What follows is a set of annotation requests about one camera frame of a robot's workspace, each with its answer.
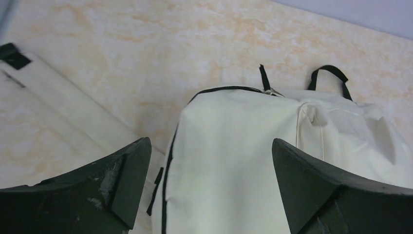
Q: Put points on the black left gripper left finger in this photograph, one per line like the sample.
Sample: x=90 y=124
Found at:
x=101 y=197

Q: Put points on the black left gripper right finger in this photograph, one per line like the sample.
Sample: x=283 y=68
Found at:
x=319 y=198

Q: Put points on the cream canvas backpack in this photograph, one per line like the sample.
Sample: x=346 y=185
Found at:
x=218 y=176

